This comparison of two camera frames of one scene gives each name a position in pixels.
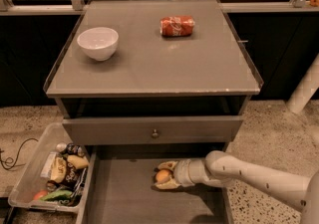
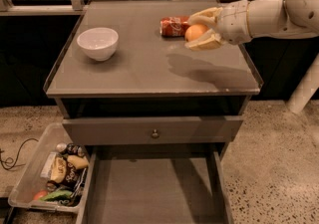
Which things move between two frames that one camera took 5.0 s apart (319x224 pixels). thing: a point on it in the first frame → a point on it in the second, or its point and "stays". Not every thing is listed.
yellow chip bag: [79, 162] stays
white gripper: [182, 172] → [233, 21]
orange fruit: [162, 176] → [194, 31]
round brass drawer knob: [155, 134] stays
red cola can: [176, 26] stays
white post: [305, 89] stays
